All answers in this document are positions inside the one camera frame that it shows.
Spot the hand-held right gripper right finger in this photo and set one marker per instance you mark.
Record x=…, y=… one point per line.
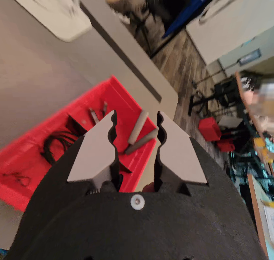
x=182, y=157

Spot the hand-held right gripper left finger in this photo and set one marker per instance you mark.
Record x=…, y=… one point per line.
x=92, y=157

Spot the grey usb hub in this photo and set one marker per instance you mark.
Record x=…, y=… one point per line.
x=145, y=140
x=138, y=127

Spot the red plastic bin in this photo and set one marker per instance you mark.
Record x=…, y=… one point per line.
x=25, y=166

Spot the person's right hand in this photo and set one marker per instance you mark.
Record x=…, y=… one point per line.
x=148, y=187

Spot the black plastic bin divider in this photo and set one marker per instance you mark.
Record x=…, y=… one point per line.
x=77, y=125

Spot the red floor container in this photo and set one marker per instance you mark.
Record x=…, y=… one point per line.
x=209, y=129
x=226, y=146

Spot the black office chair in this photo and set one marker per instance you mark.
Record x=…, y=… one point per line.
x=214, y=95

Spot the cluttered wooden side desk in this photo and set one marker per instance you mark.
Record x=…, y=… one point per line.
x=257, y=208

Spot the blue fabric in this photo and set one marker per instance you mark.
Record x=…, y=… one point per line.
x=188, y=8

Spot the white stand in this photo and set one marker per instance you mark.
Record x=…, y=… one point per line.
x=51, y=12

